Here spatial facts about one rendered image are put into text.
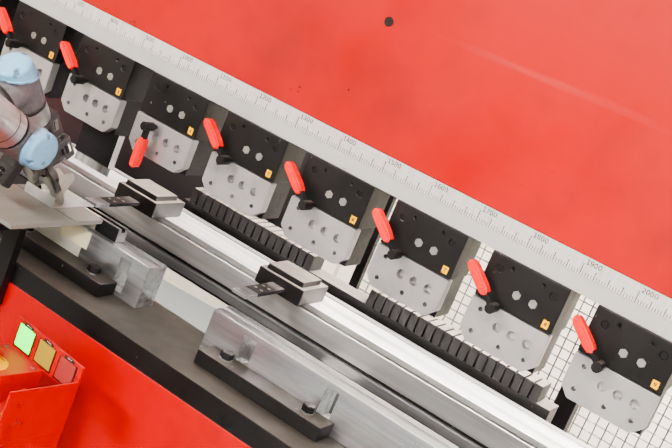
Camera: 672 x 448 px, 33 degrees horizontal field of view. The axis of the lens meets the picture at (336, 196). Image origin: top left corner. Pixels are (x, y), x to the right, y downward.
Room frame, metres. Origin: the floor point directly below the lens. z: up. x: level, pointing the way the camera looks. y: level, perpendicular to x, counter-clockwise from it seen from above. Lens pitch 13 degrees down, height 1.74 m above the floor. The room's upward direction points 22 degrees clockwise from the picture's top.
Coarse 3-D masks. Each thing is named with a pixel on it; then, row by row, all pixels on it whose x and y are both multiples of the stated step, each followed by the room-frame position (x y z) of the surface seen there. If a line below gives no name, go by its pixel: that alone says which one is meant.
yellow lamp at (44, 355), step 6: (42, 342) 1.95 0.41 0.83; (42, 348) 1.95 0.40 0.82; (48, 348) 1.94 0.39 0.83; (36, 354) 1.95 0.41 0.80; (42, 354) 1.95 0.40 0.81; (48, 354) 1.94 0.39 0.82; (36, 360) 1.95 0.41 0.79; (42, 360) 1.94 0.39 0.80; (48, 360) 1.94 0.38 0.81; (42, 366) 1.94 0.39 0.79; (48, 366) 1.93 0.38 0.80
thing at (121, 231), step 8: (88, 208) 2.30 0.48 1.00; (104, 216) 2.28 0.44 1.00; (96, 224) 2.26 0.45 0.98; (104, 224) 2.25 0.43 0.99; (112, 224) 2.24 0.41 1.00; (120, 224) 2.26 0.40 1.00; (104, 232) 2.24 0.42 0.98; (112, 232) 2.24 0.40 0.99; (120, 232) 2.24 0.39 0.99; (112, 240) 2.23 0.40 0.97; (120, 240) 2.24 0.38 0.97
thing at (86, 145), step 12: (84, 132) 2.31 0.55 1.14; (96, 132) 2.30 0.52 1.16; (108, 132) 2.28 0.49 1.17; (84, 144) 2.31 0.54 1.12; (96, 144) 2.29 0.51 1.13; (108, 144) 2.28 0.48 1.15; (120, 144) 2.28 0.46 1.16; (84, 156) 2.31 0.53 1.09; (96, 156) 2.29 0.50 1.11; (108, 156) 2.27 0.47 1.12; (96, 168) 2.29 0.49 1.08; (108, 168) 2.27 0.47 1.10
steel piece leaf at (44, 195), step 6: (30, 186) 2.22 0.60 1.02; (30, 192) 2.22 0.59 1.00; (36, 192) 2.21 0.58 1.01; (42, 192) 2.21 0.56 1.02; (48, 192) 2.27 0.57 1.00; (36, 198) 2.21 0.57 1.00; (42, 198) 2.20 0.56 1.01; (48, 198) 2.20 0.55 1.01; (54, 198) 2.19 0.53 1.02; (66, 198) 2.28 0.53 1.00; (72, 198) 2.30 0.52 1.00; (48, 204) 2.20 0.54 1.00; (54, 204) 2.21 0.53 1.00; (66, 204) 2.24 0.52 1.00; (72, 204) 2.26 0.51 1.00; (78, 204) 2.27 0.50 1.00
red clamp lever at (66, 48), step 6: (66, 42) 2.29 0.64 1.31; (60, 48) 2.28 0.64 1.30; (66, 48) 2.28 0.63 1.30; (66, 54) 2.27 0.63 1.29; (72, 54) 2.28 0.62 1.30; (66, 60) 2.27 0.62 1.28; (72, 60) 2.27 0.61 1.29; (72, 66) 2.26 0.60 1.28; (72, 72) 2.26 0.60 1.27; (78, 72) 2.27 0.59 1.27; (72, 78) 2.25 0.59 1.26; (78, 78) 2.25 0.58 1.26; (84, 78) 2.27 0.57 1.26
